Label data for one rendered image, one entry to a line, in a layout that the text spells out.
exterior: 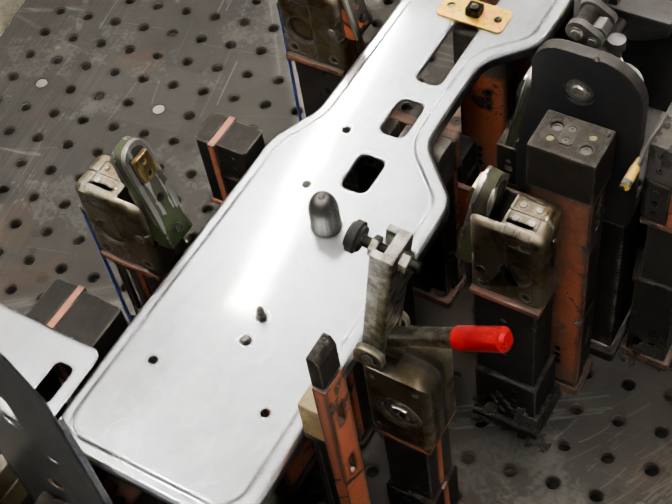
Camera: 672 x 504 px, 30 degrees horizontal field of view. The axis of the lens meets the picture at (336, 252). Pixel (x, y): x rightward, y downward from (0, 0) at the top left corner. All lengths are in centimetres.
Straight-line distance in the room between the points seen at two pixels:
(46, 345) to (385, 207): 37
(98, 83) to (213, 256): 69
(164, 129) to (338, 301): 67
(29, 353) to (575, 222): 55
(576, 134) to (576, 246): 14
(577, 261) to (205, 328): 38
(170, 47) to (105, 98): 13
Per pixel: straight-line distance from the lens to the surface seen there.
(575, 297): 135
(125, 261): 140
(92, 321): 130
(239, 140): 140
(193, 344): 123
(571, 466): 147
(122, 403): 121
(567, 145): 118
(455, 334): 105
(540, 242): 118
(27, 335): 129
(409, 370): 112
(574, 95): 121
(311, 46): 153
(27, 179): 184
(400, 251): 99
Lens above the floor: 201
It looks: 53 degrees down
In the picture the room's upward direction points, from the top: 11 degrees counter-clockwise
